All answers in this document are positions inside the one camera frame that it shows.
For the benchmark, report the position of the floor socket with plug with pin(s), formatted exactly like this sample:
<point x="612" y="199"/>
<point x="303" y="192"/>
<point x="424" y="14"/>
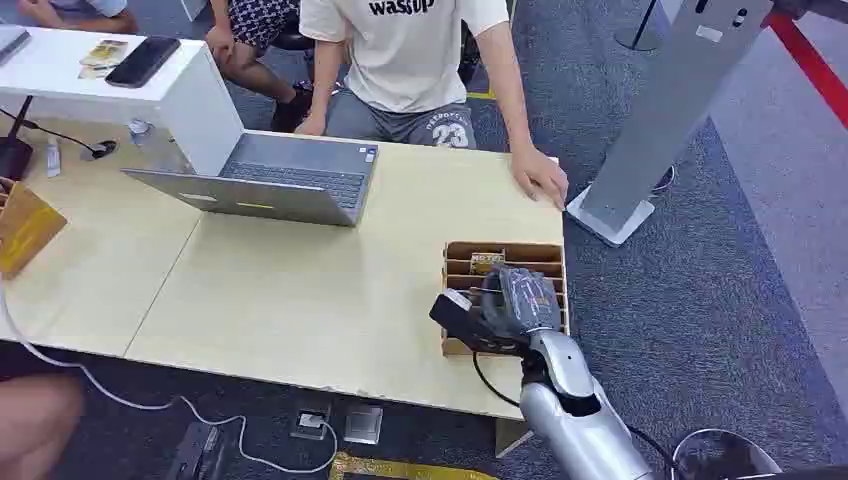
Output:
<point x="310" y="422"/>

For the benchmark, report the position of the small white packet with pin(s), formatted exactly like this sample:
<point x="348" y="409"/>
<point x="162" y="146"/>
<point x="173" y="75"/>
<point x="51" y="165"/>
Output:
<point x="54" y="159"/>

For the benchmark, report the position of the small crumpled wrapper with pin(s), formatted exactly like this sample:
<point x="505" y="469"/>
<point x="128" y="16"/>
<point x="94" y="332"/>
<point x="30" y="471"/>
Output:
<point x="139" y="131"/>

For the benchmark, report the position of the black desk device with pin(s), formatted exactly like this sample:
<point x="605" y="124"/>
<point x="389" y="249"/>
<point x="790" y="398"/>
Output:
<point x="13" y="156"/>

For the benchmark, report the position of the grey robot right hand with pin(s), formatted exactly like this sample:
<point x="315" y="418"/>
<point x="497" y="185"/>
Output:
<point x="523" y="301"/>

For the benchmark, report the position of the grey metal pillar stand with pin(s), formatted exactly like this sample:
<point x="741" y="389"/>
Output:
<point x="669" y="106"/>

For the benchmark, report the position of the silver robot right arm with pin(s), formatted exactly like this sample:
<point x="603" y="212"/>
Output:
<point x="576" y="411"/>

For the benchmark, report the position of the person's knee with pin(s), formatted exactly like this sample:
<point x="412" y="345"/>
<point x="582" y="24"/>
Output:
<point x="36" y="427"/>

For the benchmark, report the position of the grey floor socket cover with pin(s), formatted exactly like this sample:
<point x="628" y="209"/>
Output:
<point x="363" y="424"/>

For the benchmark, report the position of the black smartphone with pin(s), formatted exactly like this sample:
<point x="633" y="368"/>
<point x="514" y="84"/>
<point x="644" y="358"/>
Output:
<point x="142" y="61"/>

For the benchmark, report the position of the person in pale shirt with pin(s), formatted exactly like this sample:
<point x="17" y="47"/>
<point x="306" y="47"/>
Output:
<point x="404" y="60"/>

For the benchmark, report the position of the round metal stool base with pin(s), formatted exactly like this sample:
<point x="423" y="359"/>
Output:
<point x="725" y="457"/>

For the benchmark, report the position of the person in patterned shorts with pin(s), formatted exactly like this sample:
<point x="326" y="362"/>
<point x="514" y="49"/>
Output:
<point x="255" y="40"/>

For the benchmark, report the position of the red barrier band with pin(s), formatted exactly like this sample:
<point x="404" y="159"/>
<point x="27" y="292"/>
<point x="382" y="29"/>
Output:
<point x="811" y="66"/>

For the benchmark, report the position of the white box shelf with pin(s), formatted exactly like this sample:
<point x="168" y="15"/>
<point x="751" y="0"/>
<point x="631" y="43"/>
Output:
<point x="166" y="99"/>

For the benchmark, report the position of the grey open laptop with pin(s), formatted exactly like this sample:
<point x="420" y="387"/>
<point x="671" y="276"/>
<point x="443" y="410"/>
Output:
<point x="285" y="179"/>

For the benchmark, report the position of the yellow cardboard box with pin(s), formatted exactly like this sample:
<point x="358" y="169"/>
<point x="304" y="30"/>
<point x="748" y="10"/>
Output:
<point x="26" y="228"/>

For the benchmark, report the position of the stack of printed cards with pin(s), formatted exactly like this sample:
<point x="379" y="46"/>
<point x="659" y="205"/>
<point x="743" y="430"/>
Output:
<point x="102" y="56"/>

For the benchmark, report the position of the wooden card box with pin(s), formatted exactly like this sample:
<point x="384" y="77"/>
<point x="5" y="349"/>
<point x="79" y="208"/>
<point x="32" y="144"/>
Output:
<point x="464" y="262"/>

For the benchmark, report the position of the person's left hand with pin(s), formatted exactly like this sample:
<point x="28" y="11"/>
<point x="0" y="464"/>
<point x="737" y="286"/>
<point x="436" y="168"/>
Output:
<point x="538" y="173"/>

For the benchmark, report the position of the round black stand base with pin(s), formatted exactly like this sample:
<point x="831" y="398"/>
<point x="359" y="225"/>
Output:
<point x="637" y="36"/>

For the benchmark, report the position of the yellow floor tape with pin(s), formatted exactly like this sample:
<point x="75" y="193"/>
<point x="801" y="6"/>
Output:
<point x="397" y="469"/>

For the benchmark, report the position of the printed card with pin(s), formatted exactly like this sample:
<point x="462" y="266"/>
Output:
<point x="487" y="260"/>

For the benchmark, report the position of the person at desk corner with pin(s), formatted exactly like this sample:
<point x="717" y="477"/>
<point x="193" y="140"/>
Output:
<point x="79" y="13"/>

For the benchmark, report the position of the wooden table leg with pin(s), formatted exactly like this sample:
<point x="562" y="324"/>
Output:
<point x="511" y="437"/>

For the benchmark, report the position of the person's right hand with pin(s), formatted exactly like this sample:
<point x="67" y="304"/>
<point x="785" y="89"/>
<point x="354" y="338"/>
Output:
<point x="311" y="124"/>

